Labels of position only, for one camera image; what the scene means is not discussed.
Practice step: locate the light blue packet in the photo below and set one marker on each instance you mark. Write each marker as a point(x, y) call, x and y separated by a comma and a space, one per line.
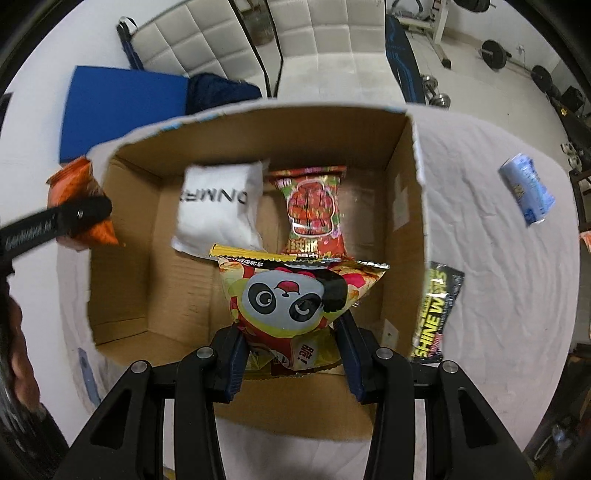
point(526, 189)

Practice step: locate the white metal rack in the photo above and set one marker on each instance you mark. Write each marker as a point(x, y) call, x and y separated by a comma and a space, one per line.
point(438, 27)

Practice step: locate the red snack packet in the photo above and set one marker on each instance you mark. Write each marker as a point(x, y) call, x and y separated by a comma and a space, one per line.
point(310, 207)

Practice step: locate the white bed sheet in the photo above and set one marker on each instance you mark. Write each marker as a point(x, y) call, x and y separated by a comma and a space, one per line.
point(489, 323)

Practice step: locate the black box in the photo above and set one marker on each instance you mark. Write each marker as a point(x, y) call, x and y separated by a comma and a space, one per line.
point(569, 99)

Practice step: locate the white soft packet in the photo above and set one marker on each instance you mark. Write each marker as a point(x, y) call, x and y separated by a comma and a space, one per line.
point(217, 207)

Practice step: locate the panda print snack packet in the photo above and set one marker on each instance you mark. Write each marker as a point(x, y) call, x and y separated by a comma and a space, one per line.
point(277, 300)

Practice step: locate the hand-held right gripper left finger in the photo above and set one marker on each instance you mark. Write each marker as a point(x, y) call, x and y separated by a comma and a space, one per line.
point(234, 369)

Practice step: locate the dark blue cloth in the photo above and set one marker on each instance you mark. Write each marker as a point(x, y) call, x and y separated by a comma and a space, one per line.
point(217, 92)

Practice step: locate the cardboard box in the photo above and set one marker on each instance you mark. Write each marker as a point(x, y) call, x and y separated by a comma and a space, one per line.
point(152, 277)

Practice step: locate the black metal frame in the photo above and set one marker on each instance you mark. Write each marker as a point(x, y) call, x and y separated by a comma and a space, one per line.
point(272, 55)

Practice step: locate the white quilted chair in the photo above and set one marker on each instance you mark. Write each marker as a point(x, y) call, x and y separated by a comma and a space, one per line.
point(332, 55)
point(194, 37)

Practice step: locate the pair of grey dumbbells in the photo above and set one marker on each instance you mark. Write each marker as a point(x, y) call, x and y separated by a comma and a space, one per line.
point(436, 92)

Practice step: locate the orange snack packet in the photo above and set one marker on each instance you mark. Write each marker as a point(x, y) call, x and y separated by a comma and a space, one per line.
point(74, 184)

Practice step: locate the black blue weight bench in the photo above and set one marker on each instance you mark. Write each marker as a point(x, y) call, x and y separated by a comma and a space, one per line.
point(404, 60)

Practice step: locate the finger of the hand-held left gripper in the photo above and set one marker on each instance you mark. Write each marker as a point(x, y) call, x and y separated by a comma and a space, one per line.
point(87, 212)

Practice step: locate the black barbell weight plate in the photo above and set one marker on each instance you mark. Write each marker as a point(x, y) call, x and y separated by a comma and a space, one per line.
point(541, 77)
point(493, 54)

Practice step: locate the black packet with yellow print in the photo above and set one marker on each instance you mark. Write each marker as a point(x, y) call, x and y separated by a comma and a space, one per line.
point(434, 318)

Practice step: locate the person's left hand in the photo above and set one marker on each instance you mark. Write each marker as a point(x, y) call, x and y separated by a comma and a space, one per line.
point(18, 350)

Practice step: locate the black blue padded bar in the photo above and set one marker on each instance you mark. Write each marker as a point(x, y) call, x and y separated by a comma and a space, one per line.
point(129, 44)

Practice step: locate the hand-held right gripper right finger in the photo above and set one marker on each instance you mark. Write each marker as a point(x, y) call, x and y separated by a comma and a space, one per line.
point(354, 374)

